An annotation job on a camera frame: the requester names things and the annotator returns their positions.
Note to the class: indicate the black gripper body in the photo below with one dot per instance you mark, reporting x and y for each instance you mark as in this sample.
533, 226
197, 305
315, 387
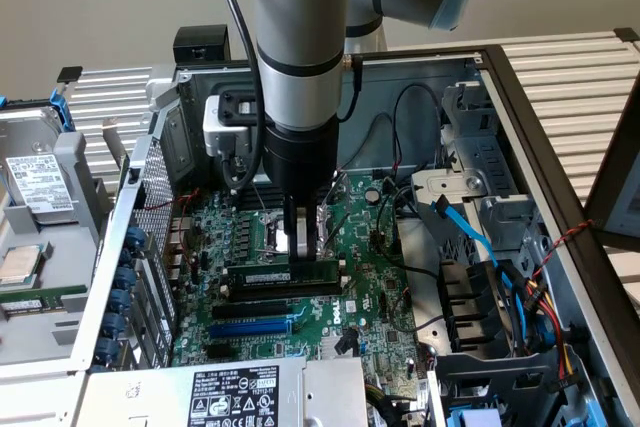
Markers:
300, 157

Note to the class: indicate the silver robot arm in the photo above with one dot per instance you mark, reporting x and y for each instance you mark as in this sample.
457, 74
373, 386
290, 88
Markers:
300, 22

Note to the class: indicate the black RAM slot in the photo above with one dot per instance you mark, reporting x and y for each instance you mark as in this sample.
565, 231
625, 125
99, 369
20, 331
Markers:
265, 198
285, 295
265, 204

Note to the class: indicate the CPU socket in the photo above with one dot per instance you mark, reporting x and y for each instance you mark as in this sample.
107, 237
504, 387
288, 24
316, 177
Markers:
272, 234

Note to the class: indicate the thin metal locking lever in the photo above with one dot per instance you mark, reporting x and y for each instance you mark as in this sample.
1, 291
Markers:
272, 249
260, 199

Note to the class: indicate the green motherboard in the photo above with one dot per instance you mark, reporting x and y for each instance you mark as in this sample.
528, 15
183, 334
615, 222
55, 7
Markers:
360, 267

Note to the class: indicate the round coin battery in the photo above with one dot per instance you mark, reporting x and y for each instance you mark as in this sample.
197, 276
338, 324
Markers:
371, 194

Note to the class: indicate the long black expansion slot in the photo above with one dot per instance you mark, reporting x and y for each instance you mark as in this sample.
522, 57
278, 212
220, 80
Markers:
250, 309

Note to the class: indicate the blue expansion slot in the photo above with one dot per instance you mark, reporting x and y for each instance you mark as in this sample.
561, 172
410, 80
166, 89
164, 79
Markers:
250, 329

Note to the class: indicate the open PC case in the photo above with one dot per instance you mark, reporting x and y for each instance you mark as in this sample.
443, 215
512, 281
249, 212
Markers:
375, 87

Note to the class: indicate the silver chipset heatsink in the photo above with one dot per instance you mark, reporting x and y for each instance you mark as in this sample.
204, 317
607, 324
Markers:
327, 347

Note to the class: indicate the short black expansion slot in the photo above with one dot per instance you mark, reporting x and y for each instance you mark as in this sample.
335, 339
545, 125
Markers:
222, 352

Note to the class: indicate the black box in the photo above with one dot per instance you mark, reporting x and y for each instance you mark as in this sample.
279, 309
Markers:
200, 44

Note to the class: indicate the blue card retainer strip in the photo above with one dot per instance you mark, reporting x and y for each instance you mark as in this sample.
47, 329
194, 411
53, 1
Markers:
122, 279

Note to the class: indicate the silver disk bay cage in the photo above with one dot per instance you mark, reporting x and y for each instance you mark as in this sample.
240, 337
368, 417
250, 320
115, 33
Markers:
500, 157

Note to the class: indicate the silver power supply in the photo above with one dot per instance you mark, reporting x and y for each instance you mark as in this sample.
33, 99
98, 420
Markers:
150, 392

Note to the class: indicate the grey parts rack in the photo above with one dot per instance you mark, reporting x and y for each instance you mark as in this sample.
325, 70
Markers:
75, 167

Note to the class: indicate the blue disk carrier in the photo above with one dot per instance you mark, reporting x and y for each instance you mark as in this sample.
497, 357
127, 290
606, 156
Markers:
62, 112

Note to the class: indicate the black table end cap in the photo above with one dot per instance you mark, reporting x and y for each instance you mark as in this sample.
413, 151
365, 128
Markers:
69, 74
626, 34

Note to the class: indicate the silver hard disk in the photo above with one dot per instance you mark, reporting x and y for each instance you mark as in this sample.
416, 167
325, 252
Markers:
40, 182

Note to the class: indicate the silver CPU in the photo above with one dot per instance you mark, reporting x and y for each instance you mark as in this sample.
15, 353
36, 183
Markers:
17, 267

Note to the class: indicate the black case side panel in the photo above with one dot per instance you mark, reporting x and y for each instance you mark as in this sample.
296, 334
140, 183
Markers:
620, 197

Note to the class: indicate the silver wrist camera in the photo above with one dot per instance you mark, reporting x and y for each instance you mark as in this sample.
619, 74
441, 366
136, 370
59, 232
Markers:
225, 137

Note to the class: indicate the graphics card metal bracket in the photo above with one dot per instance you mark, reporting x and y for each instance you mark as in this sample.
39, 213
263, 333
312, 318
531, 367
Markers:
114, 142

